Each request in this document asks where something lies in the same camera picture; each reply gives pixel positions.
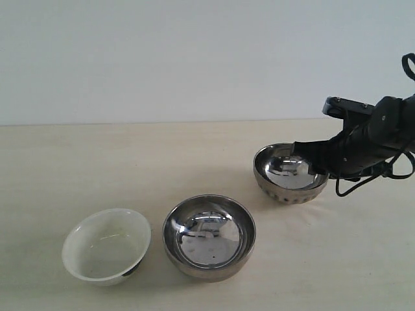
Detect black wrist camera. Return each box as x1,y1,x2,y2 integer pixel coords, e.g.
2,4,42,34
322,97,375,121

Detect plain stainless steel bowl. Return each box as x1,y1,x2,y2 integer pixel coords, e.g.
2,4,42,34
161,194,257,282

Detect white ceramic bowl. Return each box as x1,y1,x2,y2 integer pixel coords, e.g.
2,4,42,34
61,208,152,286

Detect patterned stainless steel bowl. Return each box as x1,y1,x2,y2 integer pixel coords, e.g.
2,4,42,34
253,143,329,205

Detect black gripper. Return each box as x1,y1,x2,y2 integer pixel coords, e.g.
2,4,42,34
291,125,394,178

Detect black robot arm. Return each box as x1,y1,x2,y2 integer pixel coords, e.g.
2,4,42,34
290,96,414,179

